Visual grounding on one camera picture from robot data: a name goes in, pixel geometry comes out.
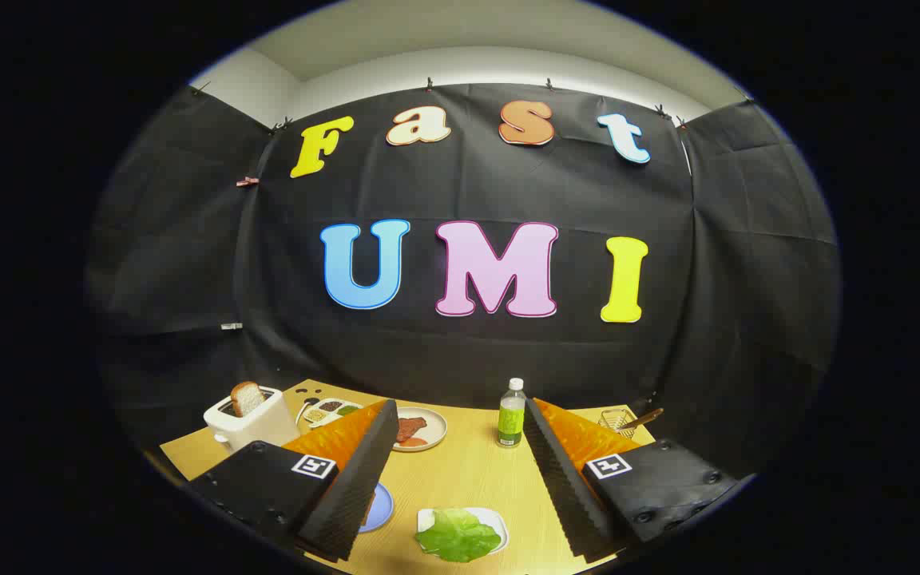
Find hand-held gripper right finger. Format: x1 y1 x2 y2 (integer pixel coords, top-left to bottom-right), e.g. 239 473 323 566
522 397 738 561

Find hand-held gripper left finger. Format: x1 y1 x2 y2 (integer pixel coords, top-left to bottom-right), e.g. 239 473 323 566
188 399 402 564

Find green lettuce leaf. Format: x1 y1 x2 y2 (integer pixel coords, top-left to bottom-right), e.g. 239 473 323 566
415 508 502 563

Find bread slice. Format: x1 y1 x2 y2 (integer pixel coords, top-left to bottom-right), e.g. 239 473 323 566
230 381 266 418

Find blue round plate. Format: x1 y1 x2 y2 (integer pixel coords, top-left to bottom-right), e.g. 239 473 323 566
360 482 395 533

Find white divided condiment tray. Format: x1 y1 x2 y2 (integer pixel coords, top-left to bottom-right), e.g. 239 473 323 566
303 398 365 429

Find green label plastic bottle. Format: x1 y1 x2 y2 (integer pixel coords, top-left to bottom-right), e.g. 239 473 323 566
497 378 526 448

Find white rectangular plate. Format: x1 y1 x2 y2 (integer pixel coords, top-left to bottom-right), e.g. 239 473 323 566
417 507 509 556

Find round beige plate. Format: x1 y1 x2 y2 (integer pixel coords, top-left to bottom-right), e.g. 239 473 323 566
392 406 448 453

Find white toaster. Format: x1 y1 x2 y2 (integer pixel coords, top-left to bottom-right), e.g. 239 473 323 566
203 386 301 454

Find black backdrop cloth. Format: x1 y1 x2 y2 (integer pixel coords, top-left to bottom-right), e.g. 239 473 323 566
85 82 842 480

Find wire basket with wooden handle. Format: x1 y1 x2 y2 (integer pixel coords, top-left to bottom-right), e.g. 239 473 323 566
599 407 664 439

